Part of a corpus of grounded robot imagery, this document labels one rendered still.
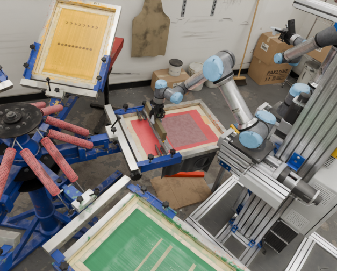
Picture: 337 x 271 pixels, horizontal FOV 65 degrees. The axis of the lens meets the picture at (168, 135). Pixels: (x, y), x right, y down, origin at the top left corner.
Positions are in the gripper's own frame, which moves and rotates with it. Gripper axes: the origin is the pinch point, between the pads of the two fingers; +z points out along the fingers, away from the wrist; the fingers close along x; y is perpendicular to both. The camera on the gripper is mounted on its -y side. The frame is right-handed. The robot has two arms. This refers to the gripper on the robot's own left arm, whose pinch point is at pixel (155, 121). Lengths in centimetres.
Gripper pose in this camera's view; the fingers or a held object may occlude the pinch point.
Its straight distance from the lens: 192.8
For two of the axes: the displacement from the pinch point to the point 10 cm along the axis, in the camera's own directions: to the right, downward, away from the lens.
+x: 9.1, -1.9, 3.7
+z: -1.3, 7.2, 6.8
